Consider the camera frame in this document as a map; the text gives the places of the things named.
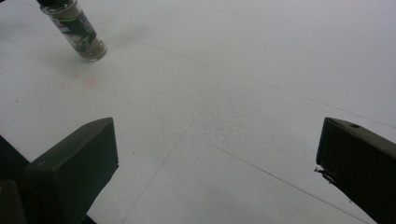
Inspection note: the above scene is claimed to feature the glass spice jar dark label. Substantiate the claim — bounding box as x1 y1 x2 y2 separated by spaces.
36 0 107 63

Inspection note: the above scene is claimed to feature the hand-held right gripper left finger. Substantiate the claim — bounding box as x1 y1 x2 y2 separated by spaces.
18 117 120 224

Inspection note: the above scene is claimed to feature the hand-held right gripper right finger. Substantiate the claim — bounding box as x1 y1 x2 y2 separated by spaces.
316 117 396 224

